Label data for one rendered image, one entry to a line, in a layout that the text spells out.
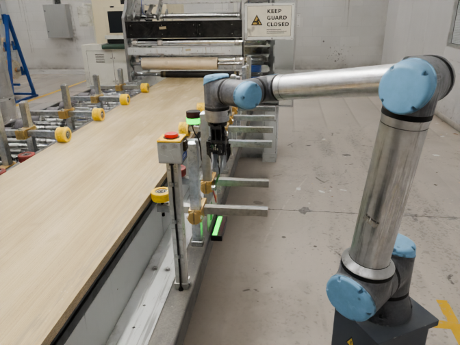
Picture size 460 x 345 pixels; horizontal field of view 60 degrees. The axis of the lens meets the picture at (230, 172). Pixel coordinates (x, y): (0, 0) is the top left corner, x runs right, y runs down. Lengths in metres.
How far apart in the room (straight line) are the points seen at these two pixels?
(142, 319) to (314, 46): 9.56
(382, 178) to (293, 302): 1.49
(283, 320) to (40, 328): 1.52
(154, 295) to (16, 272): 0.48
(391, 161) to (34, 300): 0.94
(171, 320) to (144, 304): 0.22
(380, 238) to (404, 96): 0.38
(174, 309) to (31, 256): 0.45
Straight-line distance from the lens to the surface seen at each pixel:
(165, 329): 1.27
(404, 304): 1.48
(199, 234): 1.58
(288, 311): 2.38
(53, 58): 12.26
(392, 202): 1.09
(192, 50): 4.25
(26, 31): 12.54
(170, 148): 1.15
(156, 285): 1.56
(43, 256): 1.32
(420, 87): 0.97
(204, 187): 1.73
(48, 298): 1.14
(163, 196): 1.56
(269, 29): 4.11
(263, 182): 1.76
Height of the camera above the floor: 1.56
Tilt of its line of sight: 22 degrees down
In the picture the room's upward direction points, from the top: 1 degrees counter-clockwise
